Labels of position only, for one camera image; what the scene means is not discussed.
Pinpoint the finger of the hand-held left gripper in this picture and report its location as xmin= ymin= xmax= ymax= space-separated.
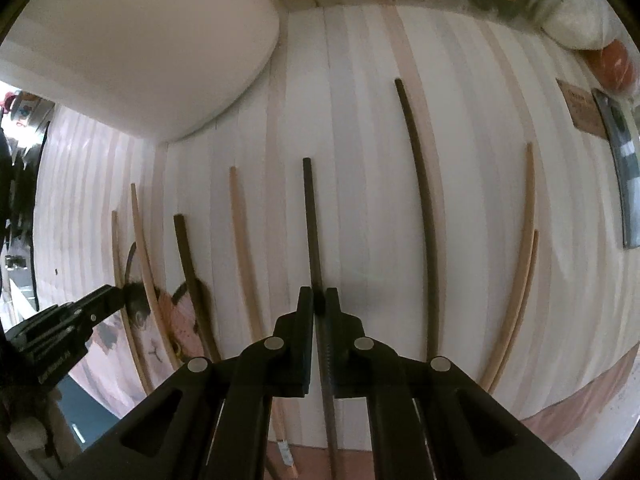
xmin=82 ymin=297 xmax=127 ymax=330
xmin=70 ymin=285 xmax=122 ymax=313

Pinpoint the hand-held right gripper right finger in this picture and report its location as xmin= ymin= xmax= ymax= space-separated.
xmin=324 ymin=287 xmax=582 ymax=480

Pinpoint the striped tablecloth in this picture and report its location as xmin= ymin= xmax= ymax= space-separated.
xmin=32 ymin=5 xmax=640 ymax=453

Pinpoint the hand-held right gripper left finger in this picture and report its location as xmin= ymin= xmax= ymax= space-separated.
xmin=55 ymin=287 xmax=315 ymax=480

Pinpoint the light wooden chopstick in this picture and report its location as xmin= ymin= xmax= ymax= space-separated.
xmin=487 ymin=230 xmax=541 ymax=393
xmin=131 ymin=183 xmax=180 ymax=371
xmin=111 ymin=210 xmax=153 ymax=396
xmin=480 ymin=143 xmax=536 ymax=386
xmin=229 ymin=166 xmax=301 ymax=478

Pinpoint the cartoon printed mat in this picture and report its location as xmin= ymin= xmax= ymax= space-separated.
xmin=67 ymin=242 xmax=221 ymax=413

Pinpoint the white plastic bag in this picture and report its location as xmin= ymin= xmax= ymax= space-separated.
xmin=542 ymin=0 xmax=626 ymax=51

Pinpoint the blue smartphone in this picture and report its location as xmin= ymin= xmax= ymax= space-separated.
xmin=592 ymin=87 xmax=640 ymax=249

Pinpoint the dark wooden chopstick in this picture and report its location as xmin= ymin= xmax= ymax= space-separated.
xmin=302 ymin=158 xmax=341 ymax=480
xmin=394 ymin=78 xmax=441 ymax=363
xmin=173 ymin=214 xmax=221 ymax=363

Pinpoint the red bagged item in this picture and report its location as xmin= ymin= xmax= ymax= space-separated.
xmin=585 ymin=40 xmax=636 ymax=92

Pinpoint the silver metal pot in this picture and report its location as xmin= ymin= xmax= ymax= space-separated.
xmin=0 ymin=90 xmax=56 ymax=161

